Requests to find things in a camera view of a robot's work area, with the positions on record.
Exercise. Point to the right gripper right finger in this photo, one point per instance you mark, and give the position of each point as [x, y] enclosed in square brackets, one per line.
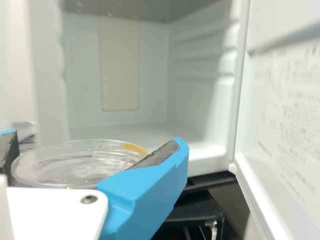
[145, 195]

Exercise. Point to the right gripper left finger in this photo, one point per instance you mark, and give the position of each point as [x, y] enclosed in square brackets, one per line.
[8, 150]

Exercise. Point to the petri dish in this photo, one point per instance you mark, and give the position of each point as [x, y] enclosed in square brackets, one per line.
[62, 160]

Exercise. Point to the black platform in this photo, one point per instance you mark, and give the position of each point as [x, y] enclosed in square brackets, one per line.
[200, 197]

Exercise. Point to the white incubator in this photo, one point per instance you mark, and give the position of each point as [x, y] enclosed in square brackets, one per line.
[175, 87]

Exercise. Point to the incubator door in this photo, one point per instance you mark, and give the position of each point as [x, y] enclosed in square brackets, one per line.
[287, 125]

